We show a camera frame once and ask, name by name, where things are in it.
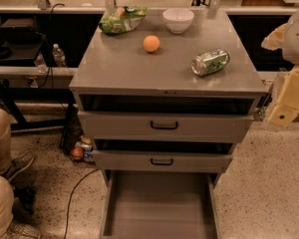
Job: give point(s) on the clear water bottle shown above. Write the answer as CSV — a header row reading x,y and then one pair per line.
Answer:
x,y
41,64
59,56

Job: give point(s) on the dark side table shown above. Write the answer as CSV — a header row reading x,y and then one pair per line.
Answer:
x,y
20,81

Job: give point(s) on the grey drawer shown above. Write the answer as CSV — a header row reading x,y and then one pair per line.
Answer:
x,y
162,161
165,127
159,205

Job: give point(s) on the green soda can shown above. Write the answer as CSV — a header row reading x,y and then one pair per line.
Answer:
x,y
210,62

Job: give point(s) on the green chip bag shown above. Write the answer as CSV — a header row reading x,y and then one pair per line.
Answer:
x,y
122,20

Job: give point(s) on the top grey drawer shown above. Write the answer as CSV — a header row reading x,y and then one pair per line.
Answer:
x,y
165,127

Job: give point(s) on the middle grey drawer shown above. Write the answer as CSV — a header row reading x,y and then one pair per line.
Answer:
x,y
162,161

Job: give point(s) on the red apple on floor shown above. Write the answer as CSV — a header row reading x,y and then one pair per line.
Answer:
x,y
77,153

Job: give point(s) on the person leg khaki upper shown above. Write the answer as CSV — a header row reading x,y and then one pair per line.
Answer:
x,y
5,142

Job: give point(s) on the grey sneaker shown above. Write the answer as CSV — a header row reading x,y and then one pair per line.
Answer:
x,y
17,230
18,165

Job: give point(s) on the white bowl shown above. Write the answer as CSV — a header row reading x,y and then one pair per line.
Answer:
x,y
177,20

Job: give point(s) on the person leg khaki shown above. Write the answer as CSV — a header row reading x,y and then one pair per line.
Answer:
x,y
5,142
6,204

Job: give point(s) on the orange fruit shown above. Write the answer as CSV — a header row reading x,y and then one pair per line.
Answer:
x,y
151,43

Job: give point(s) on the person leg khaki lower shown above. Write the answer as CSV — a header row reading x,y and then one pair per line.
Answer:
x,y
6,204

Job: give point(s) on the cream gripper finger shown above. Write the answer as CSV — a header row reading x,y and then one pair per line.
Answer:
x,y
275,39
286,108

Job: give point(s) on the grey drawer cabinet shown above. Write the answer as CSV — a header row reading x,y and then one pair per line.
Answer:
x,y
118,75

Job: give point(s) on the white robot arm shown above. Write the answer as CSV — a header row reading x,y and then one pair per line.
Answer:
x,y
286,38

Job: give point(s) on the can on floor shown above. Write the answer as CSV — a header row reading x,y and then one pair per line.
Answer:
x,y
84,146

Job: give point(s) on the bottom grey drawer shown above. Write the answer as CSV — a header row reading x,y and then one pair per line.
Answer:
x,y
159,205

